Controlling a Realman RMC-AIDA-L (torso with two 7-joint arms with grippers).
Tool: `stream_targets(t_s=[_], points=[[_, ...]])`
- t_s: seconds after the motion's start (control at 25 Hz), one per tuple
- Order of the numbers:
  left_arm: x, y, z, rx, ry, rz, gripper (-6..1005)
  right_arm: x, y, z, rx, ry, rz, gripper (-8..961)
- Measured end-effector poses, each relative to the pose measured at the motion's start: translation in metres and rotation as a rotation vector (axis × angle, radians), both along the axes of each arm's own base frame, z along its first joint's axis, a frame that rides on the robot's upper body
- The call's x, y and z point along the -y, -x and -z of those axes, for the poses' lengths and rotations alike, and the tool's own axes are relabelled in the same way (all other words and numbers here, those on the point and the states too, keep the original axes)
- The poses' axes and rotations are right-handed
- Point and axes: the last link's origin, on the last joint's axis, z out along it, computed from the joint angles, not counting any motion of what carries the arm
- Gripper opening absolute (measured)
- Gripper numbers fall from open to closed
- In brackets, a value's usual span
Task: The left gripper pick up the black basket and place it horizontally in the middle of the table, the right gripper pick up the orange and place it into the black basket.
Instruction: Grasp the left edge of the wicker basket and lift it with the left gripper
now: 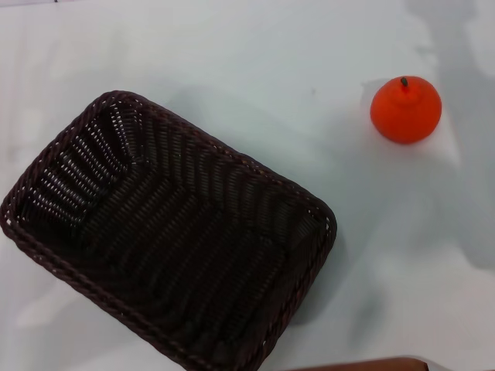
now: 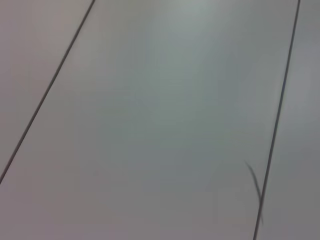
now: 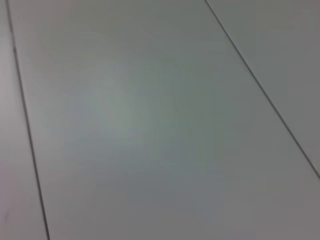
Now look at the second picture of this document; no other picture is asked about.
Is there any thin dark thread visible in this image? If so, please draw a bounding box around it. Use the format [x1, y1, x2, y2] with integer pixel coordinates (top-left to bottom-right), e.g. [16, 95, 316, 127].
[244, 159, 265, 226]

